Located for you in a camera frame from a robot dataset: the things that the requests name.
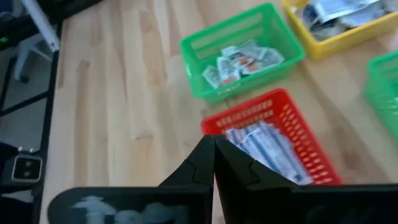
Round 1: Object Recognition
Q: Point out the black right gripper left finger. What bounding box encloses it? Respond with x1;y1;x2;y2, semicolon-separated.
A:
47;134;216;224

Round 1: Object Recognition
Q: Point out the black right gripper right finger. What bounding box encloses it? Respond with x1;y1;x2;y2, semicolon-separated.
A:
213;135;398;224

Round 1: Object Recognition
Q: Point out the white blue-striped bandage wrapper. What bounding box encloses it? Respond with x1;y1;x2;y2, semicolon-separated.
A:
267;149;313;186
257;121;314;185
241;132;299;183
224;126;259;152

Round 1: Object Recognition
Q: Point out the red plastic basket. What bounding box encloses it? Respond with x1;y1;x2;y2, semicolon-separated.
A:
200;88;343;186

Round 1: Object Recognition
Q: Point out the green plastic basket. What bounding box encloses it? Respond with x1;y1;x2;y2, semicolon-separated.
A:
363;50;398;142
179;2;307;105

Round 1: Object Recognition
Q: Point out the yellow plastic basket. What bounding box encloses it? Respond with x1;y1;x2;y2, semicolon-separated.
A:
282;0;398;62

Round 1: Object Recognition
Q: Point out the silver aluminium bar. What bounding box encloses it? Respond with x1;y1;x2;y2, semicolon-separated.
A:
21;0;60;53

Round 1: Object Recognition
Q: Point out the grey table-level camera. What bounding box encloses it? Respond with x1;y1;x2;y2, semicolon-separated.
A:
11;154;44;184

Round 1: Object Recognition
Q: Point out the black metal table frame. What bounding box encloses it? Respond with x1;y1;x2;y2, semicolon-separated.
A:
0;0;105;224

